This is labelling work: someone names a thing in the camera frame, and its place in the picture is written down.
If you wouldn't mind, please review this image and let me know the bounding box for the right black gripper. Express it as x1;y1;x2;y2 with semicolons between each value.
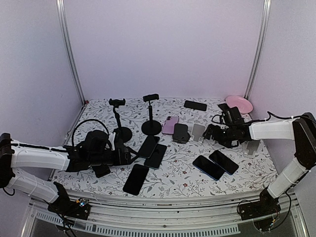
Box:
203;124;236;148

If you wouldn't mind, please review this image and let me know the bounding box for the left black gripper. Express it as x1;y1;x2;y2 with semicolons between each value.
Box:
89;146;140;167

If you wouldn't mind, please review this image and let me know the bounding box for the white folding stand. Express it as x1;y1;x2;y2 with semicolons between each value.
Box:
244;140;260;157

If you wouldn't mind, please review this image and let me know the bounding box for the blue-edged phone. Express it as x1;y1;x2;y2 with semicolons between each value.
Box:
193;156;225;181
209;150;239;175

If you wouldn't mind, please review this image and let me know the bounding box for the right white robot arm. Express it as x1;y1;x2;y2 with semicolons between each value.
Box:
203;112;316;215

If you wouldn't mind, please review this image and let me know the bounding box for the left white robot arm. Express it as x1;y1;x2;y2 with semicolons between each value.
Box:
0;130;139;214

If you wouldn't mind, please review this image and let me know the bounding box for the black phone upper stacked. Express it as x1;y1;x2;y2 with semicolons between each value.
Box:
138;135;160;158

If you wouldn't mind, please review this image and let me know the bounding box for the black phone stacked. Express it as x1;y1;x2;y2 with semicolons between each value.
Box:
144;144;167;169
138;135;160;158

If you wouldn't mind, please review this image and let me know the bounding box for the black phone front left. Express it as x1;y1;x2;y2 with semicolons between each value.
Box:
123;164;149;196

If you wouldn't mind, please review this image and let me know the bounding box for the black phone lower stacked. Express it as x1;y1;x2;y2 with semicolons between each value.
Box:
144;144;167;169

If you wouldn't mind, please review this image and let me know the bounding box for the left tall black phone stand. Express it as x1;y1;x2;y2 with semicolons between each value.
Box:
109;99;132;143

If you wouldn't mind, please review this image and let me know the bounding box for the tall black phone stand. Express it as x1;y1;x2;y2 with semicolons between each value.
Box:
141;94;162;135
109;99;132;143

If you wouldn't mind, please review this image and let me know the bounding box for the black phone under plate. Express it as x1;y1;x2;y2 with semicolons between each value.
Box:
218;103;230;112

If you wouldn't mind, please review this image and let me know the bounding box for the black phone small left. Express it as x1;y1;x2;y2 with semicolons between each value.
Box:
92;165;111;178

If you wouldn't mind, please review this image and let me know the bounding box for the silver folding phone stand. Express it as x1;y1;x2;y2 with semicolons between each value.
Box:
190;123;206;144

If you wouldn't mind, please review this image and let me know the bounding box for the right tall black phone stand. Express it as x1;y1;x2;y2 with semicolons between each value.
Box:
141;94;162;135

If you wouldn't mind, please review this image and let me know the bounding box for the black folding stand centre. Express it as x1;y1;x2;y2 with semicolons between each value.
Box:
172;123;190;144

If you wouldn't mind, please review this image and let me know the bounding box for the black phone at back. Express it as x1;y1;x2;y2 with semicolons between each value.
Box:
184;100;207;112

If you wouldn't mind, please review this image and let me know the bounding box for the pink plate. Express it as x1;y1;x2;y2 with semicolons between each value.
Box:
225;96;253;114

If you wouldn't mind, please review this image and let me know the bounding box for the floral patterned table mat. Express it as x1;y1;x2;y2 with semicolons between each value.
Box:
52;97;279;198

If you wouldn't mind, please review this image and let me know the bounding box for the pink smartphone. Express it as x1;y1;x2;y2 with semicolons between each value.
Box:
161;116;179;135

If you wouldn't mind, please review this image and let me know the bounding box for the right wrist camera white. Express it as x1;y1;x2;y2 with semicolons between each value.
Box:
222;107;245;126

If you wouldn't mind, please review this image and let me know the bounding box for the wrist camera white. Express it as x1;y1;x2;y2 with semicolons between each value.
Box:
222;107;245;126
85;130;116;162

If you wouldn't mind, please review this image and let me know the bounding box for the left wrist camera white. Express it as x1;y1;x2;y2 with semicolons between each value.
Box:
85;130;116;162

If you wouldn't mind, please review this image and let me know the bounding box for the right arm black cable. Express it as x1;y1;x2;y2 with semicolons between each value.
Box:
211;112;294;129

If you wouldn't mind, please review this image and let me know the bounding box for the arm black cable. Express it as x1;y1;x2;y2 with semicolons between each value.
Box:
211;112;294;129
73;118;111;149

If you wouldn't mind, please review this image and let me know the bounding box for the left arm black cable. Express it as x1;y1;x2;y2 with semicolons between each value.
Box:
73;118;111;149

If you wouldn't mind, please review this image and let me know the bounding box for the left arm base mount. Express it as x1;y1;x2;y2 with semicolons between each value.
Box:
47;186;91;220

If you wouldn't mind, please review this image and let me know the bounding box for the aluminium front rail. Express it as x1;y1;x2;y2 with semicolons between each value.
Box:
22;192;309;237

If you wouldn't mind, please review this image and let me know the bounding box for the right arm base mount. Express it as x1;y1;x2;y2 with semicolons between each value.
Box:
237;198;281;232

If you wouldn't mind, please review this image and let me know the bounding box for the right aluminium frame post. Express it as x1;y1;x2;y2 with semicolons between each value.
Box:
244;0;272;100

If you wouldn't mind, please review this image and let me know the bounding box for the aluminium frame post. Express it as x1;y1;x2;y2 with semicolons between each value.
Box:
56;0;85;105
244;0;272;100

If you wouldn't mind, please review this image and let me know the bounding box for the left aluminium frame post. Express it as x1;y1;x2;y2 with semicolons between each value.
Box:
56;0;85;105

